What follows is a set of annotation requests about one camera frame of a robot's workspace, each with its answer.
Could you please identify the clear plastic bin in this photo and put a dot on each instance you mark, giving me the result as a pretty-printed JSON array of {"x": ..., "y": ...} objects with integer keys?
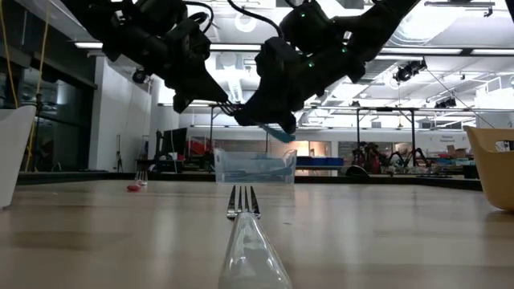
[{"x": 241, "y": 154}]

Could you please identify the blue storage crates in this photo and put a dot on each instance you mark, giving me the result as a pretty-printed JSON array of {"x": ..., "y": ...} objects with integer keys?
[{"x": 321, "y": 161}]

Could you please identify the black dome-shaped object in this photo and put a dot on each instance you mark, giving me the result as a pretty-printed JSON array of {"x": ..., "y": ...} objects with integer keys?
[{"x": 356, "y": 171}]

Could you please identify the thin black tripod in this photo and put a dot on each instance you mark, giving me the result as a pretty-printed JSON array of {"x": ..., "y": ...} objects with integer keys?
[{"x": 119, "y": 160}]

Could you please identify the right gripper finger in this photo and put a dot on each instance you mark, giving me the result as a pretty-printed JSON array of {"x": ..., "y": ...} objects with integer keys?
[
  {"x": 265, "y": 108},
  {"x": 288, "y": 124}
]

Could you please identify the yellow plastic bin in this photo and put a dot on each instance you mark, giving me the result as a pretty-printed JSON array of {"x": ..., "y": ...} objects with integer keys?
[{"x": 486, "y": 176}]

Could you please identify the black computer monitor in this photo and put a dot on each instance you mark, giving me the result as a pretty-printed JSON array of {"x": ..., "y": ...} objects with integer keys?
[{"x": 174, "y": 142}]

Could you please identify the brown cardboard box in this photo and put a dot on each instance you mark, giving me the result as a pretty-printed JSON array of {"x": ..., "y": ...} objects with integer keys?
[{"x": 457, "y": 151}]

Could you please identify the white plastic bin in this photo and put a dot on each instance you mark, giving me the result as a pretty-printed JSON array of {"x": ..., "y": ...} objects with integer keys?
[{"x": 14, "y": 160}]

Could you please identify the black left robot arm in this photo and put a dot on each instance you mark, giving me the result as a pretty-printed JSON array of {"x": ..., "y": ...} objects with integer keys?
[{"x": 132, "y": 36}]

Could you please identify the black metal rig frame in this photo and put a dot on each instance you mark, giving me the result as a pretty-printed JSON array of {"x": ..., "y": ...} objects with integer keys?
[
  {"x": 413, "y": 136},
  {"x": 211, "y": 132}
]

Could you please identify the black ceiling spotlight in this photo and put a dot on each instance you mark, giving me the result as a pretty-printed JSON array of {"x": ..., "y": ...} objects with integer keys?
[
  {"x": 139, "y": 77},
  {"x": 407, "y": 72}
]

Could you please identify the black ceiling track lights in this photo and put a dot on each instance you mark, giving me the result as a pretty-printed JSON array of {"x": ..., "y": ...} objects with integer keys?
[{"x": 445, "y": 103}]

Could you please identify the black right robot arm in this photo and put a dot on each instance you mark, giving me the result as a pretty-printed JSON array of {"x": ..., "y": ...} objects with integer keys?
[{"x": 361, "y": 36}]

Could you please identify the black background desk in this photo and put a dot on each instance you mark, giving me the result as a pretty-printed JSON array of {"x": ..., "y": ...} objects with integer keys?
[{"x": 160, "y": 165}]

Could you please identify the black overhead light bar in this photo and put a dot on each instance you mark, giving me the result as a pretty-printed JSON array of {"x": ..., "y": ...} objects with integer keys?
[{"x": 466, "y": 51}]

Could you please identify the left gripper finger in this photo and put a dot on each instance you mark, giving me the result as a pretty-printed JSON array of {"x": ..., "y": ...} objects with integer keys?
[
  {"x": 181, "y": 106},
  {"x": 214, "y": 94}
]

